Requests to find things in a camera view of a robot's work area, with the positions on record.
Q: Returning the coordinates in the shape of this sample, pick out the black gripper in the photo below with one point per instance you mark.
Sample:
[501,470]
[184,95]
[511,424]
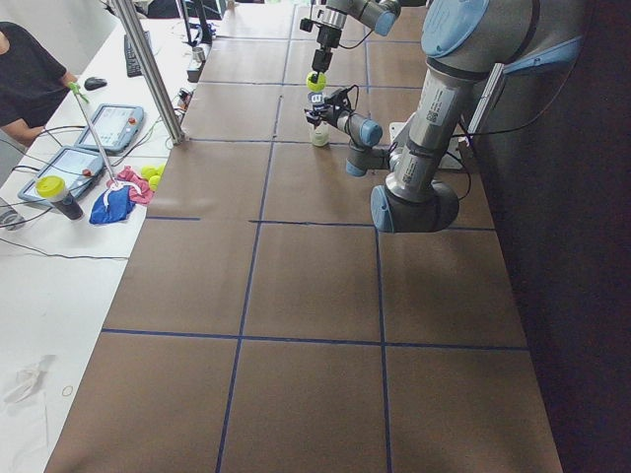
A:
[325,40]
[320,114]

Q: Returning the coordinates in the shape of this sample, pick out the white Wilson ball can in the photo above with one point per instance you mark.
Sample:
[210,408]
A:
[320,133]

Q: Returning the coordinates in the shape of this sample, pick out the yellow tennis ball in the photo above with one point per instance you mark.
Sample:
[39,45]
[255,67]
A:
[316,81]

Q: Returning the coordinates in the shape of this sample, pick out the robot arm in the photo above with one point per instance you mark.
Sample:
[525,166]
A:
[462,41]
[377,16]

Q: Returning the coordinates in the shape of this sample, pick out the small metal cup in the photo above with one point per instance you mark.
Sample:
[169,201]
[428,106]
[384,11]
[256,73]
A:
[198,54]

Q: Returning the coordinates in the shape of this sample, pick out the black keyboard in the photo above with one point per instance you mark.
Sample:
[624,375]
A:
[133,68]

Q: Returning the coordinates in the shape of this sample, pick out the pink cloth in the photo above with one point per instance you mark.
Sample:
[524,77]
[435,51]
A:
[140,191]

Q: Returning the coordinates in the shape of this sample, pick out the grey teach pendant far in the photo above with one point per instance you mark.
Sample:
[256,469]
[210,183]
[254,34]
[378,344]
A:
[117,125]

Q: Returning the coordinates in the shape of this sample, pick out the grey teach pendant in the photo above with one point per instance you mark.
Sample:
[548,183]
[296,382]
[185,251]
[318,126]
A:
[79,168]
[117,125]

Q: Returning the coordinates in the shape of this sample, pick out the blue cloth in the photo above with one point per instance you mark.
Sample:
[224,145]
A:
[112,207]

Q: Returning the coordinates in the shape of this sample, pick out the black computer mouse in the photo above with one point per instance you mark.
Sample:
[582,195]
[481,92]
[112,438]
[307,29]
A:
[94,83]

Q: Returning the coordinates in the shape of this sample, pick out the grey teach pendant near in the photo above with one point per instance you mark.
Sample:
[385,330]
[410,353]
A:
[79,168]

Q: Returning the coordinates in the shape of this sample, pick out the dark bottle with yellow lid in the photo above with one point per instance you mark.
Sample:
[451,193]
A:
[53,189]

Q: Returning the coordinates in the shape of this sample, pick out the man in black shirt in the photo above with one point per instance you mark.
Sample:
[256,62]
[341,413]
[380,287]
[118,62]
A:
[33,84]

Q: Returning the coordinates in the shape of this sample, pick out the white crumpled paper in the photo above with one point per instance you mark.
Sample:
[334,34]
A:
[20,384]

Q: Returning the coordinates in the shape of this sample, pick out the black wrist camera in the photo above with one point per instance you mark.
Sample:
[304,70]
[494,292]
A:
[340,98]
[307,25]

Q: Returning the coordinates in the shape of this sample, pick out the aluminium frame post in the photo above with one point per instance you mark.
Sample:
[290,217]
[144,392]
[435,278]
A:
[127,15]

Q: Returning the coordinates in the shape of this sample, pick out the green handled reacher grabber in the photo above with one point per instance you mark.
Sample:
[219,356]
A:
[115,184]

